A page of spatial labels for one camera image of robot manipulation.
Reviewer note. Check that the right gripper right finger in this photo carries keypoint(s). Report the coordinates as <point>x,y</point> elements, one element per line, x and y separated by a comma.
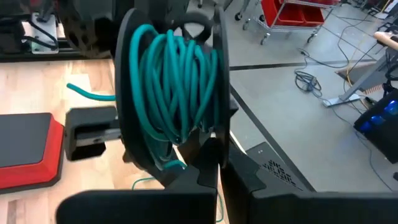
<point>273,205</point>

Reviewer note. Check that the black plastic spool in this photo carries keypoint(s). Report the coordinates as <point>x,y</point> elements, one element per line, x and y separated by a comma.
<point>124,93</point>

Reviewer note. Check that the metal rack with red bins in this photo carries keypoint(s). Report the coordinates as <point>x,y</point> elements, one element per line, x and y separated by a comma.
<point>289,14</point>

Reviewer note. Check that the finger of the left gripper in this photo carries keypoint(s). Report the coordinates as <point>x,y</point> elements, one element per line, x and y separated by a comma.
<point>90,130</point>

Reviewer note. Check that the wooden workbench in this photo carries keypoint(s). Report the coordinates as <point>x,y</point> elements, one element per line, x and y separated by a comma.
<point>387,39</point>

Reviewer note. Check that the black perforated computer case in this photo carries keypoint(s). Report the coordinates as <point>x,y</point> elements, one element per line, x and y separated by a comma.
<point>280,169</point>

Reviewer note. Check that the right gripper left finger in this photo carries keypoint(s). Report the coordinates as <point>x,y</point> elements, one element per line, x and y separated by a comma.
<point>174,202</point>

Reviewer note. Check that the black computer tower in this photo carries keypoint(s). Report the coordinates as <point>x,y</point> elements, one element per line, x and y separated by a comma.
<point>379,127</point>

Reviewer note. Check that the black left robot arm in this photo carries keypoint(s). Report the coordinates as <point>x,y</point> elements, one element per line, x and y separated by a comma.
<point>87,28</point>

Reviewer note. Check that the red box with black base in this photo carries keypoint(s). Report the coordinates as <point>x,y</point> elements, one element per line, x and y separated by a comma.
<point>25,146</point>

